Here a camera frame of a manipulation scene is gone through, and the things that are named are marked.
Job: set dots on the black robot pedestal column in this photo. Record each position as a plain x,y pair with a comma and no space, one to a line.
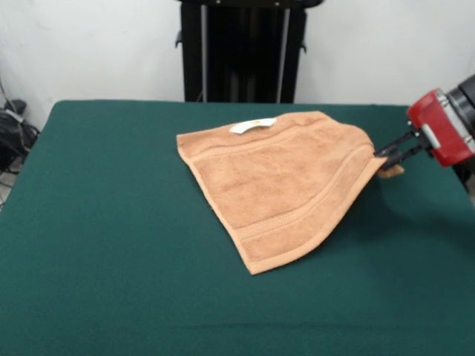
241,52

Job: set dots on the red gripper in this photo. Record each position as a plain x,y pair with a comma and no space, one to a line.
441,130

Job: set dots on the peach terry towel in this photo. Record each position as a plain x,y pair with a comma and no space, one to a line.
278,185

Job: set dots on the black stand base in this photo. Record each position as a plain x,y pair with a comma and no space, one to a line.
15,105

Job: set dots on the dark green table cloth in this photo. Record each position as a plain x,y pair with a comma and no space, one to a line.
111,259

